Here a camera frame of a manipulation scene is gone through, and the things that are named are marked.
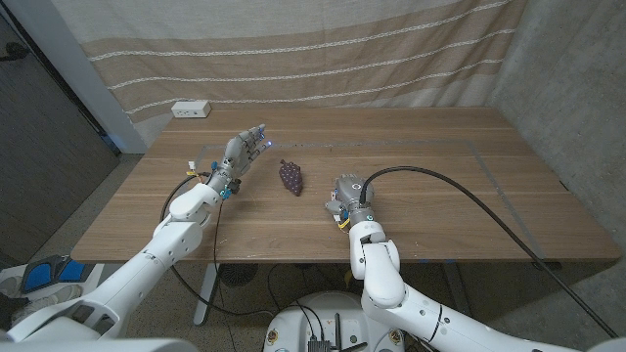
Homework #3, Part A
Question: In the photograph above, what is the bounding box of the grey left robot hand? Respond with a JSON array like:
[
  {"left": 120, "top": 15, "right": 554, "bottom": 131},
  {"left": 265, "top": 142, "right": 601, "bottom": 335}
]
[{"left": 204, "top": 123, "right": 271, "bottom": 197}]

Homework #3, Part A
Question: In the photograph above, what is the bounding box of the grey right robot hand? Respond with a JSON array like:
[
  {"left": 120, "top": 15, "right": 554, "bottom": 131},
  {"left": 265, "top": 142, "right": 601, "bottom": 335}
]
[{"left": 325, "top": 173, "right": 377, "bottom": 226}]

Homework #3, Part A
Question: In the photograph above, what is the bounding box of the purple toy grape bunch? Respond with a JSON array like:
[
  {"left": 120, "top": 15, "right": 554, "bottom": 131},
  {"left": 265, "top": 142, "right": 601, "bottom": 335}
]
[{"left": 278, "top": 158, "right": 304, "bottom": 198}]

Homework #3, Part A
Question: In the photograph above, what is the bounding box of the white power strip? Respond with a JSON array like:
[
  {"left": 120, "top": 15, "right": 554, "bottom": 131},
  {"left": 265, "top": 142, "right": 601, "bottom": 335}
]
[{"left": 170, "top": 100, "right": 212, "bottom": 119}]

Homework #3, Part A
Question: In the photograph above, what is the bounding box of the beige striped backdrop cloth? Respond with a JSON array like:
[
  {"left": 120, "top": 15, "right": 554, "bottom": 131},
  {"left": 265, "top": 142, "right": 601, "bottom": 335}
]
[{"left": 50, "top": 0, "right": 530, "bottom": 148}]

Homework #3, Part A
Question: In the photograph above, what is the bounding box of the black round fan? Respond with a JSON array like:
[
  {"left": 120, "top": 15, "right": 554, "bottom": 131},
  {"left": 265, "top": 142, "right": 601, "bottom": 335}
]
[{"left": 219, "top": 263, "right": 259, "bottom": 287}]

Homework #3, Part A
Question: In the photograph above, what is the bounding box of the white robot torso base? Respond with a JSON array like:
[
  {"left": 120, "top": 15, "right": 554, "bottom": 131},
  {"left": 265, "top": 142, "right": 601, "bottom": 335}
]
[{"left": 262, "top": 290, "right": 406, "bottom": 352}]

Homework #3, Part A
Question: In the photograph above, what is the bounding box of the white table leg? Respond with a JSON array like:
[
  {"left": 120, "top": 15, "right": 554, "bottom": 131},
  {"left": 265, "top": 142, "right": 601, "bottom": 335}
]
[{"left": 193, "top": 263, "right": 221, "bottom": 327}]

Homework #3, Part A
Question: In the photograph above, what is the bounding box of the dark door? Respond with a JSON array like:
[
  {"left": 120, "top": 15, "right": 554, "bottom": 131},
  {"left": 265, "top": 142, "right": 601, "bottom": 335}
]
[{"left": 0, "top": 14, "right": 121, "bottom": 268}]

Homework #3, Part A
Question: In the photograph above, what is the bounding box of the blue and black foot pedal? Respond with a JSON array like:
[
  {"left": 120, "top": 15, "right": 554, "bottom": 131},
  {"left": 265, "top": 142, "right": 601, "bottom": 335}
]
[{"left": 20, "top": 254, "right": 87, "bottom": 294}]

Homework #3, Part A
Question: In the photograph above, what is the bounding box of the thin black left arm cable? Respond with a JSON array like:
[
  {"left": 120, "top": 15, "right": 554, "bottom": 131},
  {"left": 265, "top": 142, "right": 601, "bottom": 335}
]
[{"left": 211, "top": 195, "right": 241, "bottom": 352}]

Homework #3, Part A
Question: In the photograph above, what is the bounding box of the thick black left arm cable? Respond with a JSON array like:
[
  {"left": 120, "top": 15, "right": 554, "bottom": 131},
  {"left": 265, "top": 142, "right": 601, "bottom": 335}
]
[{"left": 159, "top": 175, "right": 278, "bottom": 319}]

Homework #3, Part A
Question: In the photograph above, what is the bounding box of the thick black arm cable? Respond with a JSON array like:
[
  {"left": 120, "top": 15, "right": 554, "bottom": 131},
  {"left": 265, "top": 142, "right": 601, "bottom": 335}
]
[
  {"left": 359, "top": 165, "right": 618, "bottom": 339},
  {"left": 159, "top": 175, "right": 278, "bottom": 319}
]

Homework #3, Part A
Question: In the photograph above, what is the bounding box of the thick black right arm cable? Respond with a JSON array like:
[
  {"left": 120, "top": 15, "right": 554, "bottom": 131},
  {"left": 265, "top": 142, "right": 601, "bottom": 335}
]
[{"left": 359, "top": 165, "right": 618, "bottom": 339}]

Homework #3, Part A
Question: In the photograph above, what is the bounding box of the white door frame post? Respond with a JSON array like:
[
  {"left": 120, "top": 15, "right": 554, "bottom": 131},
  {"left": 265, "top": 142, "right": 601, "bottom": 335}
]
[{"left": 4, "top": 0, "right": 148, "bottom": 154}]

